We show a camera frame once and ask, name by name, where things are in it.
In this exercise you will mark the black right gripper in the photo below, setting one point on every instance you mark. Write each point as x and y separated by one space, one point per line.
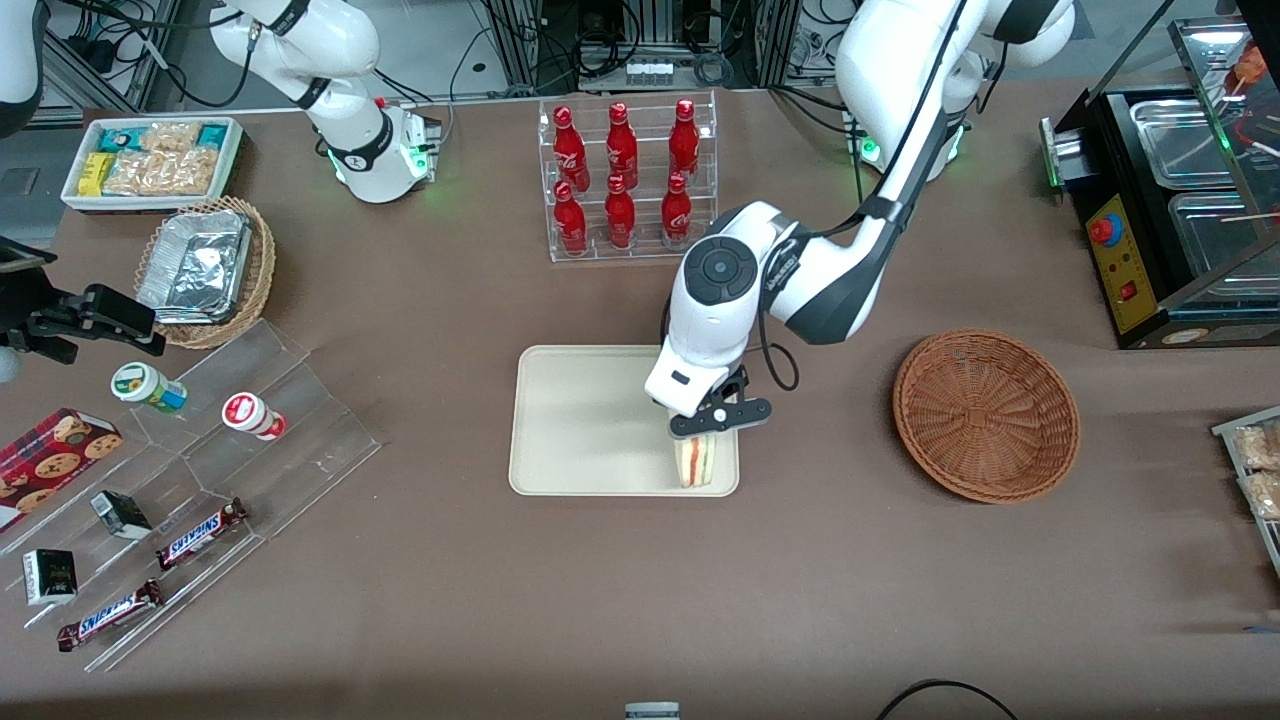
42 322

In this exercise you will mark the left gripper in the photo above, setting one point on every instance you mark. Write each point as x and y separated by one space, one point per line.
736 381

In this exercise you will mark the triangular sandwich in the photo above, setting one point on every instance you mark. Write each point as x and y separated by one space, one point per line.
697 460

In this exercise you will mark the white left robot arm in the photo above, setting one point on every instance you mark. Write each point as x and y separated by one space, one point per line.
900 60

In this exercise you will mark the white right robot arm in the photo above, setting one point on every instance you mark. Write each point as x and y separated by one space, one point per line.
340 40

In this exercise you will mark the cream plastic tray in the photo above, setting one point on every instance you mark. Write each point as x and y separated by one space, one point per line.
590 420

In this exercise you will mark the light wicker basket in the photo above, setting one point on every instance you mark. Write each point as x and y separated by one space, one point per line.
255 290

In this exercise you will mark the brown wicker basket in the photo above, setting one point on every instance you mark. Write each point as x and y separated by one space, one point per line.
985 415

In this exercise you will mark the grey metal snack tray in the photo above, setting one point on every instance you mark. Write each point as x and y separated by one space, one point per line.
1225 427

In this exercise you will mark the green lidded sunflower cup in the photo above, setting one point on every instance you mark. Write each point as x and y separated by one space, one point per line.
150 387

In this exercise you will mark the white snack bin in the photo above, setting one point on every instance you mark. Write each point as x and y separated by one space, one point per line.
75 200

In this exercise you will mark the aluminium foil container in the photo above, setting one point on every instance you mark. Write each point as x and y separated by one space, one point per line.
195 265

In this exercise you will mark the red plaid cookie box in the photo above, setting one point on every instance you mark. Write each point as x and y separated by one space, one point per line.
55 460

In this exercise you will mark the yellow snack packet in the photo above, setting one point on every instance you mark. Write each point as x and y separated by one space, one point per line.
97 173

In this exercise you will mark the clear acrylic bottle rack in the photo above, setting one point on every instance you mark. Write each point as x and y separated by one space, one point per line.
640 250

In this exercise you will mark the clear cracker bag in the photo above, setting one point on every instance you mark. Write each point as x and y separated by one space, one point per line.
1265 495
170 135
160 172
1258 447

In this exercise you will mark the dark green drink carton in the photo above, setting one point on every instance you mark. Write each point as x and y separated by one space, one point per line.
50 578
122 515

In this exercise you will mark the red lidded yogurt cup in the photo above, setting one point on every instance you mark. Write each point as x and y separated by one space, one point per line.
252 415

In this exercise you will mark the red cola bottle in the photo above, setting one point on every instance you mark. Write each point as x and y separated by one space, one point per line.
620 218
684 140
571 225
622 145
570 150
677 215

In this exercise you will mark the teal snack packet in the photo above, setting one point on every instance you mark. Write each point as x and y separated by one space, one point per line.
118 135
212 134

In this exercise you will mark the Snickers chocolate bar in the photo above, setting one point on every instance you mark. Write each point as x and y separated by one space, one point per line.
200 534
110 616

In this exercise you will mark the clear acrylic stepped stand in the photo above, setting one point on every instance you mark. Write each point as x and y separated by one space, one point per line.
320 440

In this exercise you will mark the grey box at table edge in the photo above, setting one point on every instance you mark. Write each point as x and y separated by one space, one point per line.
652 712

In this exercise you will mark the grey power strip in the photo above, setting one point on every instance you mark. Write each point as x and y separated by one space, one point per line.
648 72

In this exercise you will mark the black food warmer cabinet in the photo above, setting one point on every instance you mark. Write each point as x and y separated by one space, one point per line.
1125 270

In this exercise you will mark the steel warmer pan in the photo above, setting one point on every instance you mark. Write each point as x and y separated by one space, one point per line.
1180 140
1220 235

